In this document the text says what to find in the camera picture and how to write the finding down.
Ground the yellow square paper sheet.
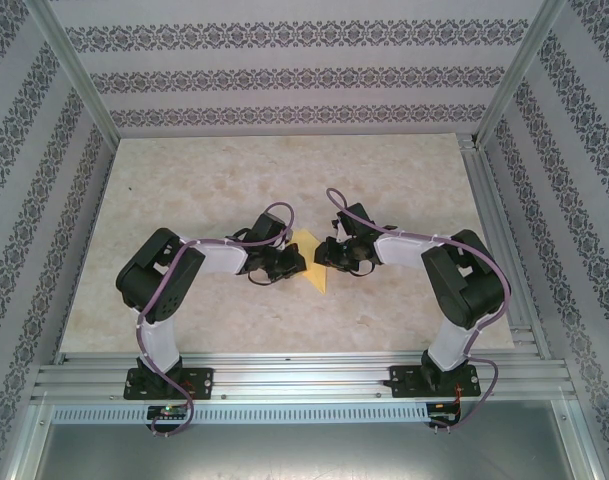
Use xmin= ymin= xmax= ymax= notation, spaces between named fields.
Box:
xmin=286 ymin=228 xmax=330 ymax=297

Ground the grey metal sheet panel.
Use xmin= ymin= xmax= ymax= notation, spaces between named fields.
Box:
xmin=33 ymin=422 xmax=585 ymax=480

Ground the small circuit board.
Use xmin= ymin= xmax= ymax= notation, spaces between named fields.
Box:
xmin=146 ymin=404 xmax=190 ymax=421
xmin=427 ymin=402 xmax=461 ymax=426

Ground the aluminium mounting rail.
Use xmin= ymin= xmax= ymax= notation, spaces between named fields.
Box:
xmin=31 ymin=351 xmax=579 ymax=405

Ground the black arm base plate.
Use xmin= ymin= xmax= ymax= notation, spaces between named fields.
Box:
xmin=389 ymin=364 xmax=483 ymax=400
xmin=123 ymin=367 xmax=216 ymax=401

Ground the aluminium side rail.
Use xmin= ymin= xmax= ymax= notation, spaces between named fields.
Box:
xmin=456 ymin=133 xmax=554 ymax=360

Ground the slotted grey cable duct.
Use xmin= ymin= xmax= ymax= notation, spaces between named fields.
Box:
xmin=51 ymin=402 xmax=463 ymax=425

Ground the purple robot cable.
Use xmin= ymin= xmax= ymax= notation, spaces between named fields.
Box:
xmin=325 ymin=187 xmax=513 ymax=432
xmin=136 ymin=201 xmax=298 ymax=435

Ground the aluminium frame post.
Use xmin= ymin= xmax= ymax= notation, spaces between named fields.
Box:
xmin=26 ymin=0 xmax=121 ymax=147
xmin=475 ymin=0 xmax=569 ymax=150

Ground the aluminium lower frame bar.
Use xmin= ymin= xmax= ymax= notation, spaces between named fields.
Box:
xmin=553 ymin=402 xmax=603 ymax=480
xmin=1 ymin=402 xmax=55 ymax=480

